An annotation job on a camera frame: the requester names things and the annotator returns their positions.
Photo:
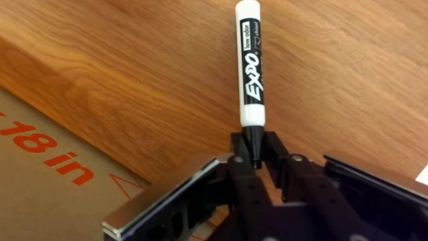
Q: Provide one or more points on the brown cardboard panel red print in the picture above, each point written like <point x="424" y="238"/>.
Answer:
<point x="44" y="191"/>

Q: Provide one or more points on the black Expo dry-erase marker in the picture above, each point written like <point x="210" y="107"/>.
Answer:
<point x="252" y="66"/>

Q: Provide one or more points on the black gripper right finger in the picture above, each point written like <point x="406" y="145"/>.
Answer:
<point x="308" y="187"/>

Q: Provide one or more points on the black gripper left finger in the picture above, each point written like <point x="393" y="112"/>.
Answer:
<point x="242" y="187"/>

